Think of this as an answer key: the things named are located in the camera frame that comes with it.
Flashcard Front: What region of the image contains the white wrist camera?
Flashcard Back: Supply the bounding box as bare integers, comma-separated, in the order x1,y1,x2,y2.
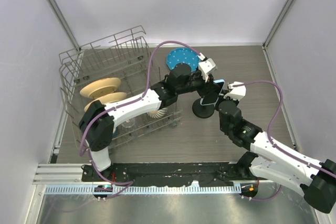
198,58,217,82
224,81,246,101

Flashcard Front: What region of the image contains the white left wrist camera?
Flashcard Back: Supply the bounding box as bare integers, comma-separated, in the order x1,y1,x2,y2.
198,58,217,82

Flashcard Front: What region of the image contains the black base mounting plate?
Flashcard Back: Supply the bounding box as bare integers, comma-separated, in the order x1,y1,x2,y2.
81,162,257,187

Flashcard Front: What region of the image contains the grey wire dish rack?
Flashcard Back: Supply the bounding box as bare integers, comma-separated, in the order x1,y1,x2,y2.
58,26,184,154

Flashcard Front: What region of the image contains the white slotted cable duct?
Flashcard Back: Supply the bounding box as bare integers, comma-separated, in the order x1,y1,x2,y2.
45,184,241,195

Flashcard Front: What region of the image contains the black phone stand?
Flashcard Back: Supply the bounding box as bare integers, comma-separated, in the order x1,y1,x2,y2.
192,99,215,119

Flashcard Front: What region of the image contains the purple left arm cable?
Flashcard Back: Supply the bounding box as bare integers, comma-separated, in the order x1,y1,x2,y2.
79,40,207,198

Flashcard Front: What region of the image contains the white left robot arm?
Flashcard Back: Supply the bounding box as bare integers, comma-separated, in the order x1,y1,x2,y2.
79,63,225,182

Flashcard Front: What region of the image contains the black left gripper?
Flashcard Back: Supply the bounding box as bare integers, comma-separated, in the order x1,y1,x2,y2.
176,68,217,97

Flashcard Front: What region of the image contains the phone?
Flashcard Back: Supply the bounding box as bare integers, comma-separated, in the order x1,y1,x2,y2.
200,79,225,106

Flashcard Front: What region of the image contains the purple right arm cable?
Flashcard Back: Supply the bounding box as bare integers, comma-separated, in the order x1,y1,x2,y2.
230,80,336,202

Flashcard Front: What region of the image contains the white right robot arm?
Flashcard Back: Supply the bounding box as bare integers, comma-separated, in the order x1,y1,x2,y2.
216,98,335,214

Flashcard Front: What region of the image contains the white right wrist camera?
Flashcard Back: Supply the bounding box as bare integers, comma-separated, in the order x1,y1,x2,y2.
224,81,246,101

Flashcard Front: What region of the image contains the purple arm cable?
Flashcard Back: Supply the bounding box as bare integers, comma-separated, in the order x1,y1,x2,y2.
230,80,336,202
79,40,207,198

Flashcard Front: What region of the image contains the beige wooden bowl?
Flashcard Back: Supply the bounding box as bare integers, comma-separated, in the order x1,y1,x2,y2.
80,78,121,99
84,92,127,112

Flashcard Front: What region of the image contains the blue polka dot plate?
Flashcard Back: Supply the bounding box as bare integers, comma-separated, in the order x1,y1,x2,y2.
166,48,200,71

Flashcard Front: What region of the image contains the clear drinking glass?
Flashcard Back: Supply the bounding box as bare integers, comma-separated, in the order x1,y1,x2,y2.
121,118,135,129

